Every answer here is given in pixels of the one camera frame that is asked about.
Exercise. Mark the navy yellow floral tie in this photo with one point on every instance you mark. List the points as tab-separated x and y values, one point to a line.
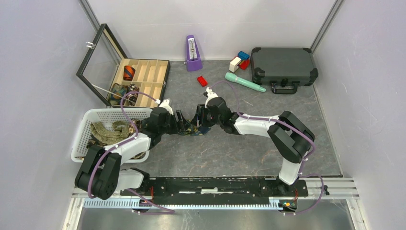
189	129

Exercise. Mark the dark grey carrying case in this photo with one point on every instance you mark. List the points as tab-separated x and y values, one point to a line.
283	69

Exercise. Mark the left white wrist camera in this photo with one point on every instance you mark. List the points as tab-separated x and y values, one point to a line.
166	104

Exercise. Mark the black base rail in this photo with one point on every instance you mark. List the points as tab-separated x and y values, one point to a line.
219	190

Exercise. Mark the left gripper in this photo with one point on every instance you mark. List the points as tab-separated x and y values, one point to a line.
178	126

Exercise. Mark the olive green tie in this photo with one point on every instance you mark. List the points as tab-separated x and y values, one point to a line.
102	136

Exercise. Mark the mint green flashlight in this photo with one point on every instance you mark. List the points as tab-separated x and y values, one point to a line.
236	79

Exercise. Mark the orange navy rolled tie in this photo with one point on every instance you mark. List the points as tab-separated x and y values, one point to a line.
129	73

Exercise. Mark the teal patterned rolled tie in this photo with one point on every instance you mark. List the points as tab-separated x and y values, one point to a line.
116	93

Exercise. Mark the white plastic basket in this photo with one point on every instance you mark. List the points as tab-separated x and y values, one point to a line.
107	116

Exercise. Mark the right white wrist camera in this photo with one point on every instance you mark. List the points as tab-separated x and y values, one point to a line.
209	94

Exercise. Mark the wooden tie organizer box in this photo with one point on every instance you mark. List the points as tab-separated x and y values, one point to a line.
103	65

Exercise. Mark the red toy brick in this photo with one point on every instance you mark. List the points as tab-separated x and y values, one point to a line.
202	81

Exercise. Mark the blue toy brick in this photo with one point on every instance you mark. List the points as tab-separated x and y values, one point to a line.
243	55

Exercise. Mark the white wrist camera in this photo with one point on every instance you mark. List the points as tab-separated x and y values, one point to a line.
209	94
166	104

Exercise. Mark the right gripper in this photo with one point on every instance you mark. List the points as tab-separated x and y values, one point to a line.
201	114

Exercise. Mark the purple metronome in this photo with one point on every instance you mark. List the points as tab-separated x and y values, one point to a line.
193	60

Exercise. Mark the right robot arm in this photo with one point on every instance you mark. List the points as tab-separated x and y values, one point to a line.
291	137

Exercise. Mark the dark floral rolled tie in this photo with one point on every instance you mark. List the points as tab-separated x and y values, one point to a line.
132	98

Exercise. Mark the white toy block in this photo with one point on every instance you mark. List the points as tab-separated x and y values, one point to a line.
234	64

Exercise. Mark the red toy block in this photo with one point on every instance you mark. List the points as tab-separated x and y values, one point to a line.
244	64

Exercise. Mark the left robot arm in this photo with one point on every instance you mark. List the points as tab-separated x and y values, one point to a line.
100	174

